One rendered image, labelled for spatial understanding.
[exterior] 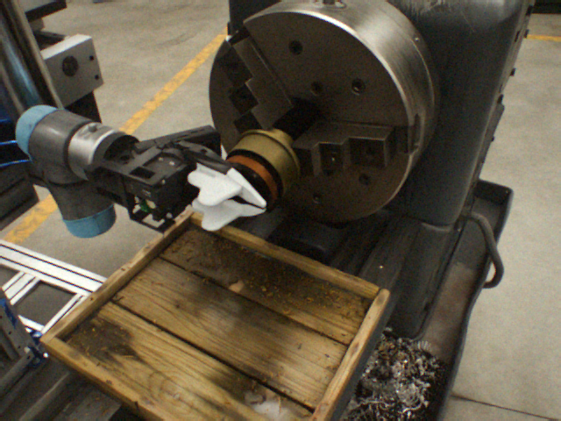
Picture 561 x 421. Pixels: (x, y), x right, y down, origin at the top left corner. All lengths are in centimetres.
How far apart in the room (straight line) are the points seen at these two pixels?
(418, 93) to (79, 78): 58
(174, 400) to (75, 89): 56
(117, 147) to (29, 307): 118
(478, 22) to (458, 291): 70
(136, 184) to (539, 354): 160
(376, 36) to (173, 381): 48
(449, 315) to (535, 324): 85
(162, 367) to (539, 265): 181
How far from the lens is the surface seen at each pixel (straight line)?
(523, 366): 184
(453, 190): 80
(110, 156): 60
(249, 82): 59
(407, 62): 60
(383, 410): 92
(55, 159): 66
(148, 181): 51
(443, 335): 111
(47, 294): 174
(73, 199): 70
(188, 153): 54
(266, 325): 64
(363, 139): 56
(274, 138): 55
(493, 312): 194
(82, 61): 92
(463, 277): 124
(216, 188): 51
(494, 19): 69
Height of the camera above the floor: 140
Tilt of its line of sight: 40 degrees down
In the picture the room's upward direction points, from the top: straight up
